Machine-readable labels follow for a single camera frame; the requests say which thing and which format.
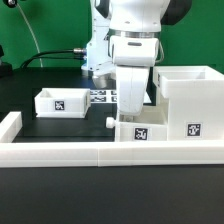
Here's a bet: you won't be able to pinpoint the white front drawer with tag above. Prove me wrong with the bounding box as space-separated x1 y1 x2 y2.
106 106 167 142

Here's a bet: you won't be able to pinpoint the white drawer with tag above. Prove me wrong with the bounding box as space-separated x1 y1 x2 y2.
35 88 91 118
106 106 167 142

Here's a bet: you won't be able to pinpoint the white drawer cabinet box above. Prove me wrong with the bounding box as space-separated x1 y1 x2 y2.
153 66 224 140

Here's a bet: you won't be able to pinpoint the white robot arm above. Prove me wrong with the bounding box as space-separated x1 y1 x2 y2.
81 0 192 75

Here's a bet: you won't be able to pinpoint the white fiducial marker sheet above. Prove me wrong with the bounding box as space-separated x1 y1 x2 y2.
90 90 117 103

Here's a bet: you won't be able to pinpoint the white U-shaped table fence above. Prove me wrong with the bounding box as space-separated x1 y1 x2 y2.
0 112 224 168

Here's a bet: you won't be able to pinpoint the black device at left edge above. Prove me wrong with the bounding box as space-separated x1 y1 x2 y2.
0 45 13 77

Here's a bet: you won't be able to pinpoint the black cables at robot base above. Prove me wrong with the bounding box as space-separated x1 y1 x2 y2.
19 47 88 69

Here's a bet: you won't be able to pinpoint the thin white cable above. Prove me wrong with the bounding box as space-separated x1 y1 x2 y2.
15 3 44 69

